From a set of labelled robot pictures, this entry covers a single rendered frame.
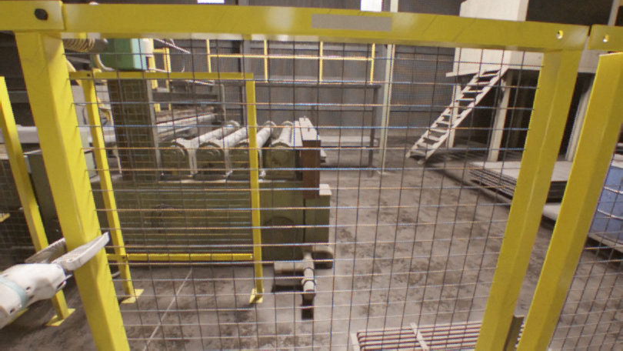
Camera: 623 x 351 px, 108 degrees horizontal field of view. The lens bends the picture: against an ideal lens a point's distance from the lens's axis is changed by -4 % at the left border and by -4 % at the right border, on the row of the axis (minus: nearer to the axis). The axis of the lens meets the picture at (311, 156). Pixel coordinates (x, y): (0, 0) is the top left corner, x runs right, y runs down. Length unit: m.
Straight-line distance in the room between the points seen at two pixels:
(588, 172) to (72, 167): 1.24
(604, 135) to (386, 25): 0.62
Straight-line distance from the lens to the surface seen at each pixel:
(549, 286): 1.05
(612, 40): 0.87
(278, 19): 0.53
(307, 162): 2.19
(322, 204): 2.47
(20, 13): 0.73
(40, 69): 0.71
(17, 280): 0.69
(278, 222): 2.50
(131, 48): 2.47
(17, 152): 2.41
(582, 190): 0.93
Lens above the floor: 1.68
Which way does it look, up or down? 13 degrees down
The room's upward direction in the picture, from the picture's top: 1 degrees clockwise
